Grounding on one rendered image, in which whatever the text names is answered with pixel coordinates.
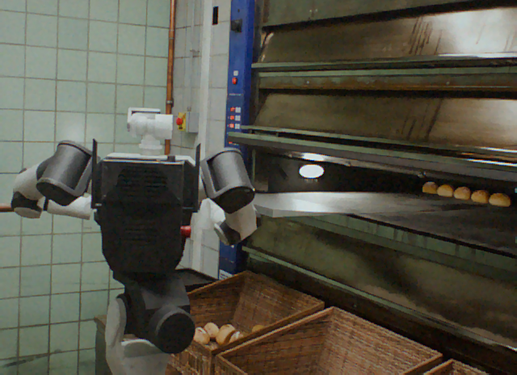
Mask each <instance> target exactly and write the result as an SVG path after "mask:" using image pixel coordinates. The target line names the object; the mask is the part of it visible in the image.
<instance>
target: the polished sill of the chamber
mask: <svg viewBox="0 0 517 375"><path fill-rule="evenodd" d="M305 217H310V218H313V219H317V220H320V221H325V222H329V223H331V224H335V225H340V226H343V227H347V228H349V229H353V230H358V231H361V232H364V233H368V234H373V235H376V236H379V237H382V238H388V239H391V240H394V241H398V242H403V243H406V244H409V245H412V246H417V247H421V248H424V249H428V250H430V251H436V252H439V253H442V254H445V255H450V256H454V257H457V258H460V259H466V260H468V261H472V262H475V263H480V264H484V265H486V266H490V267H493V268H498V269H502V270H505V271H508V272H513V273H516V274H517V254H513V253H510V252H506V251H500V250H496V249H493V248H489V247H486V246H480V245H477V244H472V243H469V242H463V241H460V240H456V239H453V238H447V237H443V236H439V235H436V234H430V233H427V232H423V231H420V230H413V229H410V228H406V227H403V226H399V225H394V224H390V223H387V222H383V221H377V220H373V219H370V218H366V217H361V216H357V215H353V214H336V215H317V216H305Z"/></svg>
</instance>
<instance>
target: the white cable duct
mask: <svg viewBox="0 0 517 375"><path fill-rule="evenodd" d="M211 17H212V0H204V28H203V47H202V65H201V83H200V118H199V136H198V144H199V143H201V151H200V161H201V160H202V159H204V158H205V140H206V122H207V104H208V70H209V52H210V34H211ZM199 212H200V211H199V210H198V213H195V224H196V222H197V218H198V216H199ZM200 246H201V228H199V227H197V226H196V225H195V226H194V244H193V262H192V268H193V269H195V270H197V271H200Z"/></svg>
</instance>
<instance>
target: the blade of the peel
mask: <svg viewBox="0 0 517 375"><path fill-rule="evenodd" d="M253 204H254V207H255V209H256V210H257V211H258V213H260V214H263V215H266V216H269V217H298V216H317V215H336V214H355V213H351V212H348V211H344V210H341V209H334V208H331V207H327V206H323V205H319V204H313V203H309V202H306V201H303V200H296V199H293V198H289V197H285V196H279V195H275V194H262V193H255V196H254V199H253Z"/></svg>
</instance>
